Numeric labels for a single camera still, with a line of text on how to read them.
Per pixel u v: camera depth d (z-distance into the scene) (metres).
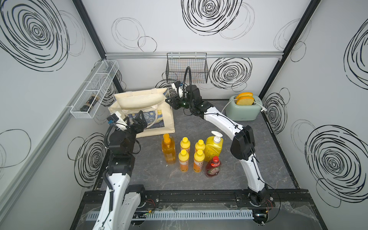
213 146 0.72
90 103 0.67
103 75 0.83
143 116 0.66
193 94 0.66
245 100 0.93
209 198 0.75
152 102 0.91
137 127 0.61
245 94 0.93
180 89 0.75
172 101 0.76
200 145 0.71
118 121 0.57
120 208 0.44
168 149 0.77
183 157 0.69
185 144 0.73
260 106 0.96
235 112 1.00
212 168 0.74
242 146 0.58
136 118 0.60
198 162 0.71
